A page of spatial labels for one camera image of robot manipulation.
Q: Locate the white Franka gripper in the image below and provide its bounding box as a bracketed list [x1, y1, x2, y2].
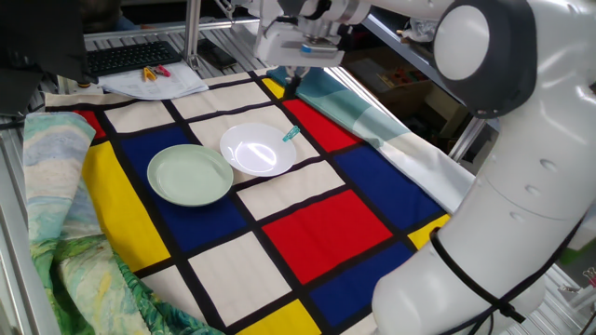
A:
[253, 22, 345, 98]

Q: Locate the white plate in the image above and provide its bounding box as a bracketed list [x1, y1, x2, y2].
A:
[219, 122, 298, 178]

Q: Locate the black phone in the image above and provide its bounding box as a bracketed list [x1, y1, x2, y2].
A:
[197, 37, 237, 71]

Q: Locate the brown cardboard box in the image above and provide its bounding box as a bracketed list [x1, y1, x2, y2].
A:
[344, 46, 471, 136]

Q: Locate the white paper stack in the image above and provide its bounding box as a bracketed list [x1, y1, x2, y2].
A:
[97, 60, 210, 101]

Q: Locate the pale green plate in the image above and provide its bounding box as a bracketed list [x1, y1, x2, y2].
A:
[146, 143, 235, 208]

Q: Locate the teal and white cloth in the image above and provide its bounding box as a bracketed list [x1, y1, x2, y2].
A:
[267, 64, 476, 215]

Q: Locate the colour block grid tablecloth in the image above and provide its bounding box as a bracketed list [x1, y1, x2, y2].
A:
[45, 69, 452, 335]

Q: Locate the black keyboard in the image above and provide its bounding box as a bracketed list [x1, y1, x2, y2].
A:
[86, 40, 183, 78]

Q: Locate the green painting print cloth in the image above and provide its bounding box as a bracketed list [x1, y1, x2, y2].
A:
[21, 111, 224, 335]

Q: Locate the aluminium upright post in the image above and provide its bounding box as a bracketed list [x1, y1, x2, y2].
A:
[183, 0, 202, 71]

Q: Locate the grey metal shelf frame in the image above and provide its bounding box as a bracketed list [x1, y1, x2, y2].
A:
[362, 13, 502, 164]

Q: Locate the aluminium horizontal rail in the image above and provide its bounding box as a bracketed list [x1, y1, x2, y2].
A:
[83, 17, 260, 43]

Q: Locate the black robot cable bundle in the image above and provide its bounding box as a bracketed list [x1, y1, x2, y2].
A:
[428, 222, 586, 335]

